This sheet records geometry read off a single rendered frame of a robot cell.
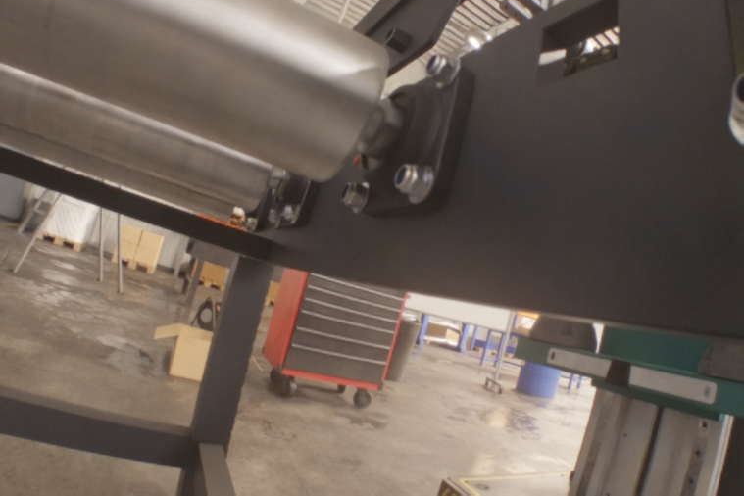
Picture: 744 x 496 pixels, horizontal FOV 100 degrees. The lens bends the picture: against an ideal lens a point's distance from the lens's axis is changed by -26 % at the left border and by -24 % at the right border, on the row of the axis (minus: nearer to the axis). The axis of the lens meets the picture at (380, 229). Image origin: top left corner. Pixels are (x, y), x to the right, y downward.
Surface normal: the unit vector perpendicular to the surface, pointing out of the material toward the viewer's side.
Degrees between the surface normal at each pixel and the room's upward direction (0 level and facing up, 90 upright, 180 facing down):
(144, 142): 115
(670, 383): 90
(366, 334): 90
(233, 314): 90
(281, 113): 132
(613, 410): 90
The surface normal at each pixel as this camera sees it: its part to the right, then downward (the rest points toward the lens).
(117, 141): 0.22, 0.54
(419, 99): -0.02, -0.53
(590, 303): -0.84, -0.31
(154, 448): 0.47, -0.03
